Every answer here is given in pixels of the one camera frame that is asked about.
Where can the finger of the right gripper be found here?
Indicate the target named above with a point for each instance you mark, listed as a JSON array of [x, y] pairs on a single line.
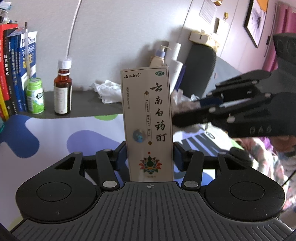
[[230, 110], [241, 89]]

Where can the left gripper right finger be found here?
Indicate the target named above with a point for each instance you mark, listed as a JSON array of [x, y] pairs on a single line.
[[191, 162]]

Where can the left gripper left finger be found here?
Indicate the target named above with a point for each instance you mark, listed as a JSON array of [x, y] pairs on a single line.
[[108, 161]]

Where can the wipe tissue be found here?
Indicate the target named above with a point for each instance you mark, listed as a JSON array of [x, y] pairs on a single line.
[[181, 103]]

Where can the red medicine box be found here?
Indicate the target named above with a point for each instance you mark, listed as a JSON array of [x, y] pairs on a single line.
[[146, 102]]

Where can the right hand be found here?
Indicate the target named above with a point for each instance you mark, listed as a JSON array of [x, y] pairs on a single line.
[[283, 144]]

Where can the dark grey cushion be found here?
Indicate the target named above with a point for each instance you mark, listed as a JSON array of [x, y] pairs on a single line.
[[204, 70]]

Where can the framed picture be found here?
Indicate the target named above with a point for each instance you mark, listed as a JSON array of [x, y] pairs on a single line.
[[255, 20]]

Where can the tissue box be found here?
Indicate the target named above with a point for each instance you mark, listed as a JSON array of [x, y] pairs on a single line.
[[200, 37]]

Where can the crumpled white tissue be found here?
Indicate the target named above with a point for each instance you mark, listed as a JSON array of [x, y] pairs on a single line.
[[108, 91]]

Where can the pink curtain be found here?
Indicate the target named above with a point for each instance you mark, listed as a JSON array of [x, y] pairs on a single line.
[[284, 25]]

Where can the tall white tube bottle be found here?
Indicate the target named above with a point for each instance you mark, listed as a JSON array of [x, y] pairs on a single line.
[[173, 51]]

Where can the printed desk mat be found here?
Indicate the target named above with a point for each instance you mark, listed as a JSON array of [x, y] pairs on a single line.
[[30, 145]]

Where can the cream lotion pump bottle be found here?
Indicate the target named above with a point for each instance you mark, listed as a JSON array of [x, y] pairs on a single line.
[[159, 58]]

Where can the brown medicine bottle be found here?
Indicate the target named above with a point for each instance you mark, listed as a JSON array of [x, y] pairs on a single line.
[[63, 88]]

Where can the green gum bottle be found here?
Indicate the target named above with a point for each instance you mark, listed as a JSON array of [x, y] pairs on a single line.
[[35, 96]]

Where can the yellow book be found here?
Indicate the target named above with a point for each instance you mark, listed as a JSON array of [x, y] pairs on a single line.
[[3, 106]]

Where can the red book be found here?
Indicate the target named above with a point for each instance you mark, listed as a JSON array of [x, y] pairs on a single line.
[[4, 67]]

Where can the blue PETS book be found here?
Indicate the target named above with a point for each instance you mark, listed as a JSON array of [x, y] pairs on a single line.
[[27, 61]]

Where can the row of blue books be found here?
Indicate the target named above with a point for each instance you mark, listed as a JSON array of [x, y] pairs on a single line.
[[15, 56]]

